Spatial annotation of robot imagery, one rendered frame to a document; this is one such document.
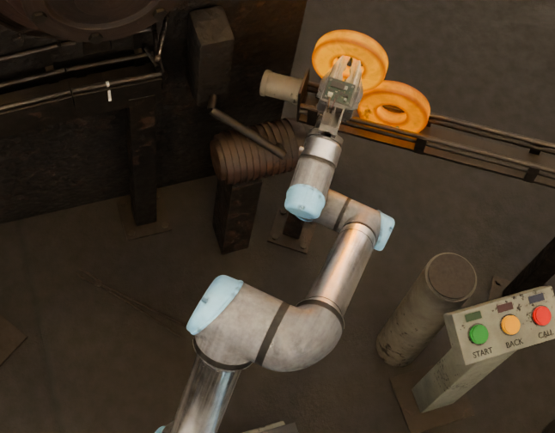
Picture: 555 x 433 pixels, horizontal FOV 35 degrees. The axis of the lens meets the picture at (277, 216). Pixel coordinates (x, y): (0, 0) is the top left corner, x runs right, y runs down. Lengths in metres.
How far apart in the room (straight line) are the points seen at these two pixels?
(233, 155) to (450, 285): 0.57
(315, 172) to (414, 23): 1.42
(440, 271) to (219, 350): 0.68
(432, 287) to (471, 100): 1.06
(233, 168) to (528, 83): 1.30
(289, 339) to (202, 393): 0.23
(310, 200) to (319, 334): 0.31
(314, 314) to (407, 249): 1.12
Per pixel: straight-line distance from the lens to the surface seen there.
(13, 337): 2.43
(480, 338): 1.88
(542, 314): 1.95
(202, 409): 1.64
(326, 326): 1.51
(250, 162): 2.05
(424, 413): 2.44
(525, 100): 2.99
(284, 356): 1.47
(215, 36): 1.88
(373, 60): 1.81
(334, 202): 1.78
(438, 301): 2.01
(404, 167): 2.72
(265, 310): 1.48
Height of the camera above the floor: 2.29
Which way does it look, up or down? 63 degrees down
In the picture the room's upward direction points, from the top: 15 degrees clockwise
